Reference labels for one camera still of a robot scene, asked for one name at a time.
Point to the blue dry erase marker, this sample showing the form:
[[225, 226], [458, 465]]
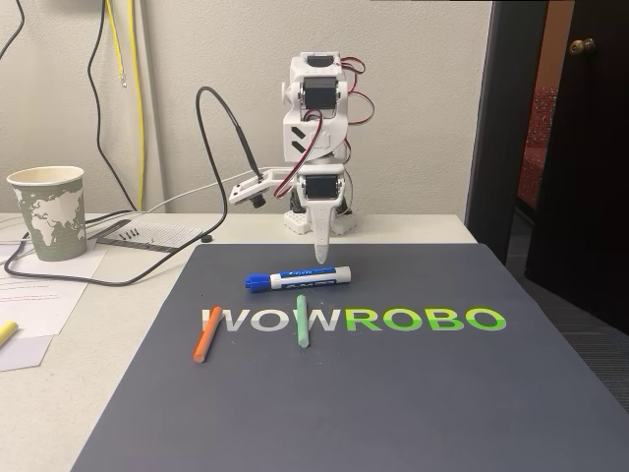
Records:
[[304, 279]]

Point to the green chalk stick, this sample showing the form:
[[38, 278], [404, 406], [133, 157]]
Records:
[[303, 322]]

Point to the orange chalk stick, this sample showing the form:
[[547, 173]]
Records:
[[206, 336]]

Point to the grey ruled screw pad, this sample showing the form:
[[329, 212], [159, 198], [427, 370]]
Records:
[[162, 235]]

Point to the grey WOWROBO mat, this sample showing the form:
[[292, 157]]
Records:
[[344, 403]]

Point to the red upholstered seat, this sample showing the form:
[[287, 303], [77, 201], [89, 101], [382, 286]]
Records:
[[535, 147]]

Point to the dark wooden door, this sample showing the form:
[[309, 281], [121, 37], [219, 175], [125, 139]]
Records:
[[589, 172]]

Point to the paper cup world map print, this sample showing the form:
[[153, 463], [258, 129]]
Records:
[[49, 216]]

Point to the white printed paper sheet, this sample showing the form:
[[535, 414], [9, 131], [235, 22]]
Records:
[[39, 305]]

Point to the brass door knob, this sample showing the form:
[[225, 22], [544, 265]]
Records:
[[582, 45]]

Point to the small white card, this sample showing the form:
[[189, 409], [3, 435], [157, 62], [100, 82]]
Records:
[[22, 353]]

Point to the yellow chalk stick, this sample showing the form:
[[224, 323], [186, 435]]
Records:
[[6, 334]]

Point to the white camera box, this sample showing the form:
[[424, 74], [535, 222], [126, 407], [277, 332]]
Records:
[[245, 189]]

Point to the dark door frame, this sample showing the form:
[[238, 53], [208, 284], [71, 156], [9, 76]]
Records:
[[501, 123]]

